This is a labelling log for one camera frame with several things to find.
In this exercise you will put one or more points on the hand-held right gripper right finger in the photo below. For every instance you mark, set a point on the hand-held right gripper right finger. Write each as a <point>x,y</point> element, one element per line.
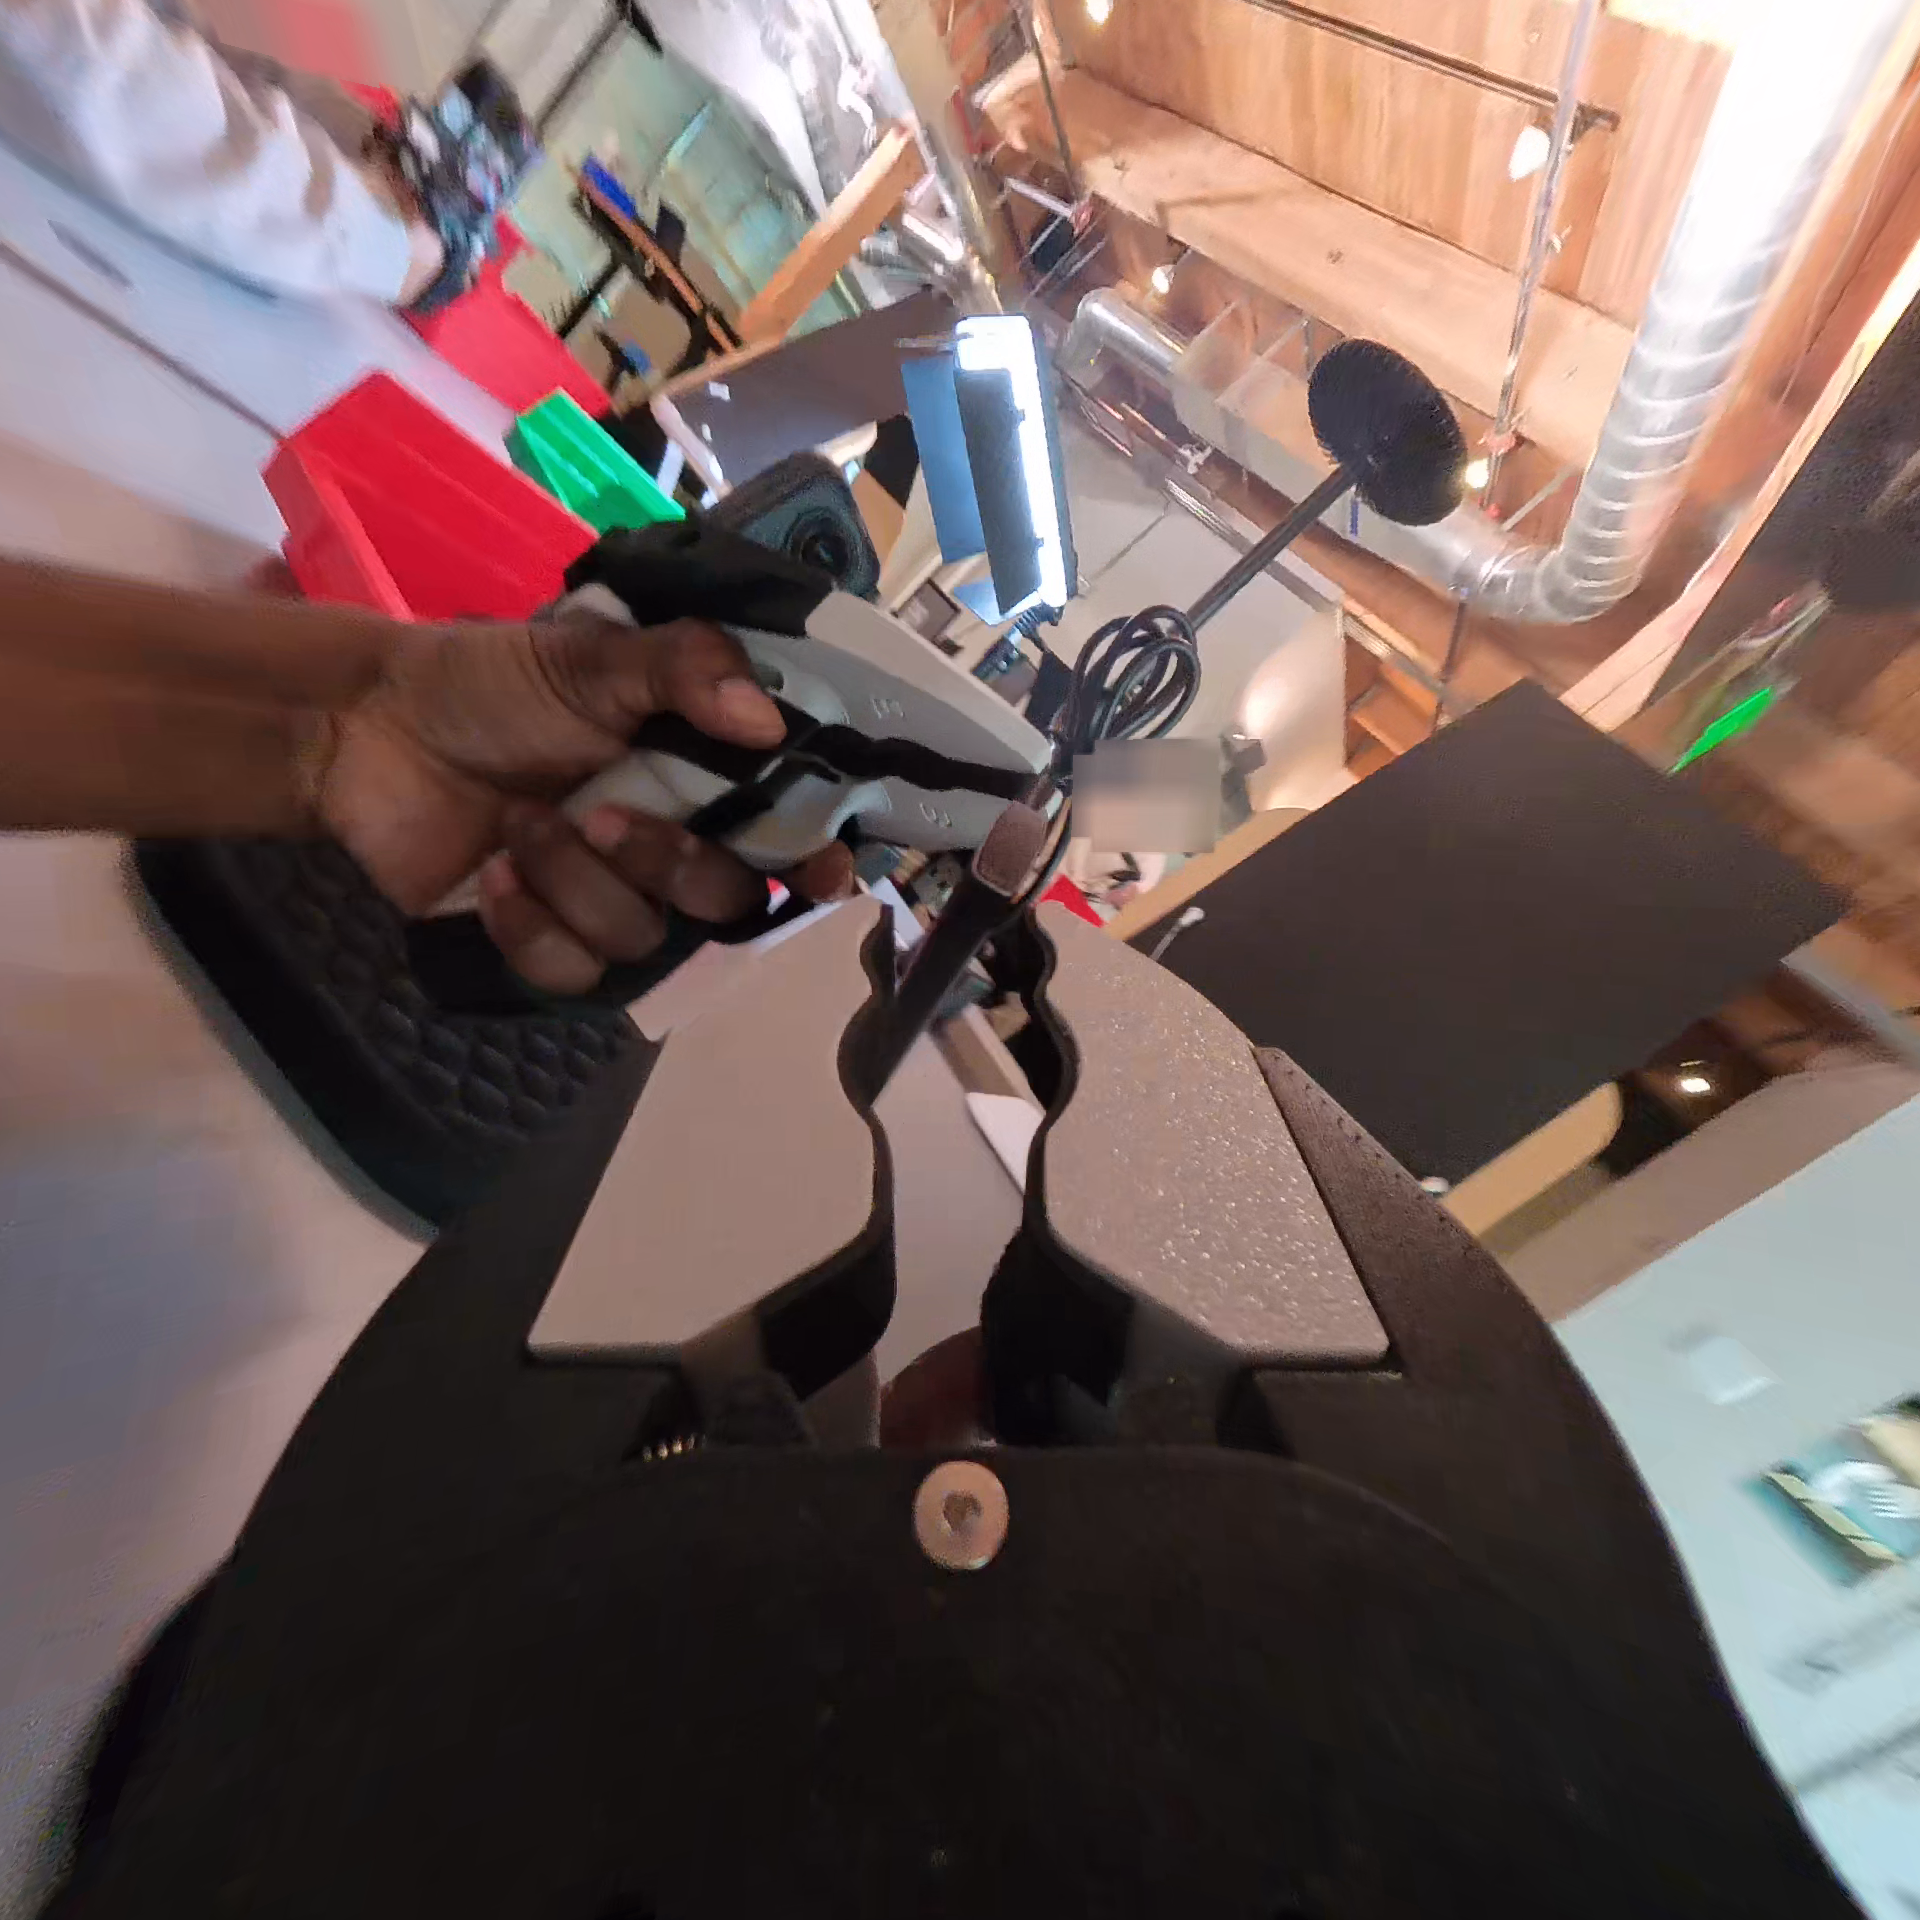
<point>1185,1184</point>

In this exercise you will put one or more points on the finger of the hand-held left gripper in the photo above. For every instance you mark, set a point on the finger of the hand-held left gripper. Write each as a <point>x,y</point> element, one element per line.
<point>902,822</point>
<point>916,690</point>

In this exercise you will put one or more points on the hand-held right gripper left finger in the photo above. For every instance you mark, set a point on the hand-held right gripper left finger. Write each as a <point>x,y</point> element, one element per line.
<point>721,1184</point>

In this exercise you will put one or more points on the person's left forearm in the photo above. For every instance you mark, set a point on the person's left forearm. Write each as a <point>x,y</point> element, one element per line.
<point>165,690</point>

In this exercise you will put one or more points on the person's left hand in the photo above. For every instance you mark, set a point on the person's left hand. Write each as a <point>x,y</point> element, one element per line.
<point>495,751</point>

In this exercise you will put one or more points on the green plastic bin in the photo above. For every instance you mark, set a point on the green plastic bin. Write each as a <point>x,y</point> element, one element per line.
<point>587,458</point>

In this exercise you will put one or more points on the brown flat board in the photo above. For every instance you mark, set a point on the brown flat board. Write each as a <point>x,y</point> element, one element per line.
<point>809,390</point>

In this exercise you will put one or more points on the led light panel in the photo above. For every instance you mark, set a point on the led light panel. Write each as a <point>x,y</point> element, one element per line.
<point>997,464</point>

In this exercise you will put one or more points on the red plastic bin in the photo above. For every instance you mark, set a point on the red plastic bin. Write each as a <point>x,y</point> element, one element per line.
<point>422,510</point>
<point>503,345</point>

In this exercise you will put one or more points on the black textured seat cushion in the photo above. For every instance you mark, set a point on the black textured seat cushion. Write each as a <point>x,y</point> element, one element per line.
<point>376,1036</point>

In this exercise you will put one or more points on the black flat board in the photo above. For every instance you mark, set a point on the black flat board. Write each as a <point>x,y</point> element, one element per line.
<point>1484,930</point>

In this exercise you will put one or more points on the black round stand base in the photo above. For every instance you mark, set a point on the black round stand base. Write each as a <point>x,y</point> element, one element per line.
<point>1388,429</point>

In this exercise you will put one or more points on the green exit sign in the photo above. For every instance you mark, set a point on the green exit sign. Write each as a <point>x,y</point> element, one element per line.
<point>1721,729</point>

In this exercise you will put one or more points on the wall picture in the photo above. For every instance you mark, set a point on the wall picture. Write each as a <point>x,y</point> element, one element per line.
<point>1852,1494</point>

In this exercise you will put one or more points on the silver ventilation duct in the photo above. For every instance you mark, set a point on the silver ventilation duct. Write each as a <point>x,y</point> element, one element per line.
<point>1635,434</point>

